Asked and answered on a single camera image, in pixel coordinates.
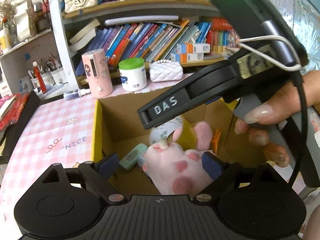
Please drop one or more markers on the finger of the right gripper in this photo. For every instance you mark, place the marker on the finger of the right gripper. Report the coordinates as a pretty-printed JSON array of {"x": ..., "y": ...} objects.
[{"x": 164, "y": 107}]

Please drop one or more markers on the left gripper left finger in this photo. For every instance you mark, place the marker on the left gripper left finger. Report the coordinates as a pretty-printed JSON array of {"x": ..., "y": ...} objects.
[{"x": 96, "y": 175}]

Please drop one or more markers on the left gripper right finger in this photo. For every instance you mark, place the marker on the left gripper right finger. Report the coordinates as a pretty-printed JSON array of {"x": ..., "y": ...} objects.
[{"x": 222, "y": 175}]

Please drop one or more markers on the orange clip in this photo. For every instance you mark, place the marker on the orange clip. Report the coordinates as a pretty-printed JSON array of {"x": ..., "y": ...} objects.
[{"x": 215, "y": 140}]

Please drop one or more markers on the yellow tape roll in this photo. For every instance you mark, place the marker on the yellow tape roll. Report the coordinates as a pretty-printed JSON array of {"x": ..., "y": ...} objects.
[{"x": 176, "y": 130}]

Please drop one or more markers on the pink heart plush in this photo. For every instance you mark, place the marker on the pink heart plush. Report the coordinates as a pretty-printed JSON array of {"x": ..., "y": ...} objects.
[{"x": 204, "y": 135}]

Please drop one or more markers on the mint green utility knife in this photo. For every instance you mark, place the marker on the mint green utility knife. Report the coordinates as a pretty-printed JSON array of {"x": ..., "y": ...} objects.
[{"x": 131, "y": 159}]

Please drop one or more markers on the pink pig plush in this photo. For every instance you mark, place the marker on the pink pig plush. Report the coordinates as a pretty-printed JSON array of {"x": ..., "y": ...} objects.
[{"x": 174, "y": 170}]

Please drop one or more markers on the yellow cardboard box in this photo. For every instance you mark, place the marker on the yellow cardboard box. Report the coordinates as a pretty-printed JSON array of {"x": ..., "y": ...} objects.
[{"x": 118, "y": 130}]

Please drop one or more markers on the person's right hand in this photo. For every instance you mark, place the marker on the person's right hand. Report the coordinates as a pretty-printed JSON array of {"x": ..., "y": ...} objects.
[{"x": 284, "y": 103}]

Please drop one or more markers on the white quilted purse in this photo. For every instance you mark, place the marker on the white quilted purse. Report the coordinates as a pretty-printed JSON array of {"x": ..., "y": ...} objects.
[{"x": 165, "y": 71}]

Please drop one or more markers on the white jar green lid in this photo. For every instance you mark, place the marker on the white jar green lid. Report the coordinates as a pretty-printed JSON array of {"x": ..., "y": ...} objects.
[{"x": 132, "y": 74}]

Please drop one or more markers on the pink checkered tablecloth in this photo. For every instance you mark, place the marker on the pink checkered tablecloth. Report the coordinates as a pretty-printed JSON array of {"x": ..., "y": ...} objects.
[{"x": 71, "y": 132}]

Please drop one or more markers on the row of colourful books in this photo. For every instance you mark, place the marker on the row of colourful books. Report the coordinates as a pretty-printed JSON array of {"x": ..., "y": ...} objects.
[{"x": 150, "y": 41}]

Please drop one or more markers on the pink cylindrical humidifier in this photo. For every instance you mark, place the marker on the pink cylindrical humidifier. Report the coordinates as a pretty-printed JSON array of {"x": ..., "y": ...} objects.
[{"x": 97, "y": 73}]

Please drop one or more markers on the small spray bottle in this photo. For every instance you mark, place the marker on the small spray bottle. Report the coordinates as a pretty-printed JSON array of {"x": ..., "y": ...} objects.
[{"x": 74, "y": 94}]

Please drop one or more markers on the black Yamaha keyboard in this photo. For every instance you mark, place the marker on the black Yamaha keyboard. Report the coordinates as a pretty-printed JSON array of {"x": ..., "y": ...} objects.
[{"x": 16, "y": 130}]

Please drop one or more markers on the red paper stack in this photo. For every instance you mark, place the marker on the red paper stack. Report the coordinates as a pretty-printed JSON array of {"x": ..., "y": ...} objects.
[{"x": 11, "y": 108}]

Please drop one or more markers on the white pen holder cups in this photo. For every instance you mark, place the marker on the white pen holder cups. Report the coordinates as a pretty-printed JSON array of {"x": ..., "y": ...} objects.
[{"x": 49, "y": 78}]

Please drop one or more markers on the white shelf unit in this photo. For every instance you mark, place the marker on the white shelf unit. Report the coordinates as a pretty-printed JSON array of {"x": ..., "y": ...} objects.
[{"x": 16, "y": 63}]

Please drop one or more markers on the white yellow bottle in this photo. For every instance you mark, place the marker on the white yellow bottle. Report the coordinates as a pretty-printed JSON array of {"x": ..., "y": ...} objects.
[{"x": 5, "y": 40}]

